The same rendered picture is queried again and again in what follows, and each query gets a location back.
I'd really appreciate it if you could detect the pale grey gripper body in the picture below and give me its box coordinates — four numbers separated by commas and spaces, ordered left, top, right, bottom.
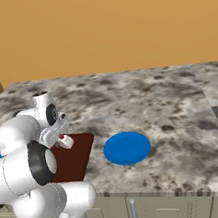
35, 116, 73, 150

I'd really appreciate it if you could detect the dark brown tray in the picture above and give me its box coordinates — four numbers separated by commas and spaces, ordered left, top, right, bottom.
44, 129, 103, 188

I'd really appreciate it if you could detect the white cupcake with red cherry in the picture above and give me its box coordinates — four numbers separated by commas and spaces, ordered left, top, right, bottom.
58, 131, 76, 151

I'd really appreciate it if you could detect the grey cupboard door handle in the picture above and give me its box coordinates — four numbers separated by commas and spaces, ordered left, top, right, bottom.
128, 197, 139, 218

